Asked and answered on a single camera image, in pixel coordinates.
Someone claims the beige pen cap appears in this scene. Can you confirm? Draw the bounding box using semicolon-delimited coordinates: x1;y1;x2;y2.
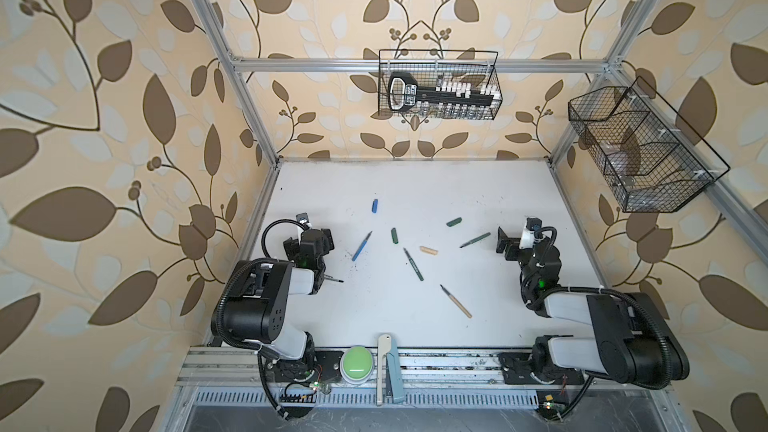
419;246;439;256

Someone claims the green pen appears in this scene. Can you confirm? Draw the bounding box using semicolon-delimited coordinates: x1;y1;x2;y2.
403;247;424;282
459;232;491;249

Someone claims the green push button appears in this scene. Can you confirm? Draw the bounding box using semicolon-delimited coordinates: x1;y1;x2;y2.
340;346;374;386

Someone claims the wire basket right wall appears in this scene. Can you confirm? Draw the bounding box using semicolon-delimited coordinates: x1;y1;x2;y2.
568;77;731;213

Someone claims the blue pen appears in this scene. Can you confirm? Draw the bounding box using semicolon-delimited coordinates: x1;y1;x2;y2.
351;231;373;262

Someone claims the black socket holder tool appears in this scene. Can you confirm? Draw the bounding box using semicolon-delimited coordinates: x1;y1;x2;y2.
380;72;503;113

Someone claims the green pen right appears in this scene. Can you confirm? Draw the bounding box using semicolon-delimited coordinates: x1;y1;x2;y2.
459;232;491;249

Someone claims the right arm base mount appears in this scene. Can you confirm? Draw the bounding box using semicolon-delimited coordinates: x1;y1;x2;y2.
498;350;585;387

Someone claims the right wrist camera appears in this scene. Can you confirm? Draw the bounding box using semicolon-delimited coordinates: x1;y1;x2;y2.
519;217;543;249

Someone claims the wire basket back wall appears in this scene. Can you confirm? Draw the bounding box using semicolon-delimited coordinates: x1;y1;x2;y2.
377;48;503;122

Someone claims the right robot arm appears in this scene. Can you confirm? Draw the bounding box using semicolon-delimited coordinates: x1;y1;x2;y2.
496;218;690;390

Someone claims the aluminium front rail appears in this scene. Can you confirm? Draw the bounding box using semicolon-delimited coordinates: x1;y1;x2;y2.
173;346;673;391

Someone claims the green pen centre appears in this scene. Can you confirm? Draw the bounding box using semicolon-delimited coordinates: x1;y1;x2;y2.
403;247;424;282

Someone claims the wire basket wall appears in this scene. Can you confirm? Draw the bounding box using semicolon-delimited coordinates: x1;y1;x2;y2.
568;77;731;213
377;48;503;122

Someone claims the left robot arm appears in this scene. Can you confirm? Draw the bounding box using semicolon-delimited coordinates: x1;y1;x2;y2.
211;213;334;373

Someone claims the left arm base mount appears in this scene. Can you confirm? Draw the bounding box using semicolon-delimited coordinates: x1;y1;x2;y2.
263;346;343;383

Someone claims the beige blue handled tool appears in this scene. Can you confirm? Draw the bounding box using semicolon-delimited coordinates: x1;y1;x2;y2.
376;333;406;407

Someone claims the beige pen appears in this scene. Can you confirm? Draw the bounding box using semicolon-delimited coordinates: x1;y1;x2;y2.
439;284;473;319

